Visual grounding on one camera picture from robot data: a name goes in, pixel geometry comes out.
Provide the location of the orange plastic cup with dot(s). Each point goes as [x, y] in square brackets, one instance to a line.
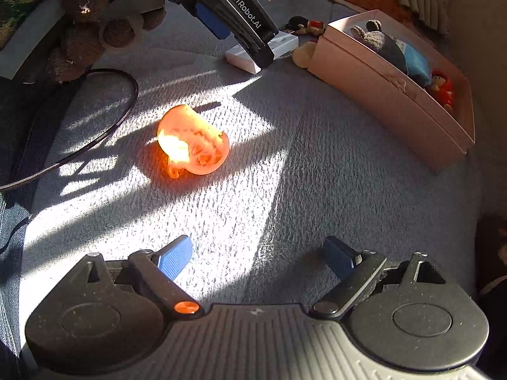
[194, 142]

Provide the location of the blue tissue pack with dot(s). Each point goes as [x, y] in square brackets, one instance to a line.
[416, 63]

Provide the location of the black and red figurine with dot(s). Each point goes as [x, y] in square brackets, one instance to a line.
[303, 25]

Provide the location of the tan round object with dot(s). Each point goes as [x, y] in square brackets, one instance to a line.
[304, 55]

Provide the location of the pink cardboard box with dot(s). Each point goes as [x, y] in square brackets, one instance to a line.
[380, 99]

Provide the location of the person's left hand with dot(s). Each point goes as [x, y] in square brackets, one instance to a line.
[91, 4]

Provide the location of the black plush toy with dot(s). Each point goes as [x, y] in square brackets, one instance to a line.
[380, 43]

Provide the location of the dark cloth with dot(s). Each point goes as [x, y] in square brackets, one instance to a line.
[16, 245]

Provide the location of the red doll figure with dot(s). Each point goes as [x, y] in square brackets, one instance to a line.
[441, 89]

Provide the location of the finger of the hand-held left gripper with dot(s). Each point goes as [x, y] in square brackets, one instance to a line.
[245, 19]
[212, 19]

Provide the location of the beige padded bed surround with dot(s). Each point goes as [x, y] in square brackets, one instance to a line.
[479, 47]

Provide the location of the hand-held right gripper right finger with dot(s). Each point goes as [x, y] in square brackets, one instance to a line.
[338, 259]

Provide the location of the white rectangular box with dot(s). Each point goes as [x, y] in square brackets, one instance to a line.
[283, 43]

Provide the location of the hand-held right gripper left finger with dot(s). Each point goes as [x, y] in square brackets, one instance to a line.
[174, 259]

